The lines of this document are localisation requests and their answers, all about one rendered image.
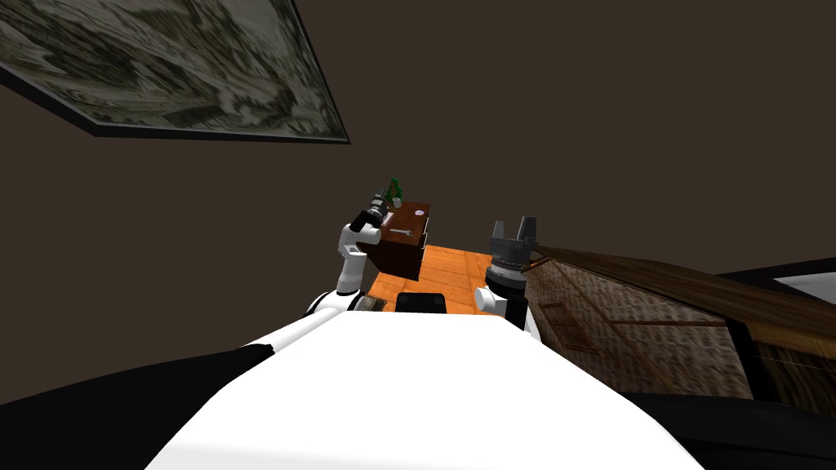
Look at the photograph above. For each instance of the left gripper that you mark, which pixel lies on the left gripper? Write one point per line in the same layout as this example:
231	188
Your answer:
379	200

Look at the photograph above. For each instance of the brown dresser with woven front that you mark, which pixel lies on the brown dresser with woven front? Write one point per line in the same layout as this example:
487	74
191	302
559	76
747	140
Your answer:
653	326

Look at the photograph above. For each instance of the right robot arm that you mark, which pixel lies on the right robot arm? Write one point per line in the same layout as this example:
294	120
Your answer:
506	287

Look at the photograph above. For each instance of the grey framed wall picture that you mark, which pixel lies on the grey framed wall picture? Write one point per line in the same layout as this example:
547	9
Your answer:
163	65

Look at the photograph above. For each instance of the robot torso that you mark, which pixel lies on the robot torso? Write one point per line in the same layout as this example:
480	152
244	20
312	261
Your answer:
418	391

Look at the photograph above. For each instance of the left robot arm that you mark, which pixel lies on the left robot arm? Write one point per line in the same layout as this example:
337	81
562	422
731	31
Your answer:
351	267

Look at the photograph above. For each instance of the small green potted plant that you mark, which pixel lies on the small green potted plant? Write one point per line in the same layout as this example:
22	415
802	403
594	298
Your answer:
394	190

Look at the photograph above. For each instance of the dark brown wooden nightstand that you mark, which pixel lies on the dark brown wooden nightstand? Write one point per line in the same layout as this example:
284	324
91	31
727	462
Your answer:
401	251

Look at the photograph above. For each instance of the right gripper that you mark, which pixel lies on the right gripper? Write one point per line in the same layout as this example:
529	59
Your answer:
513	249

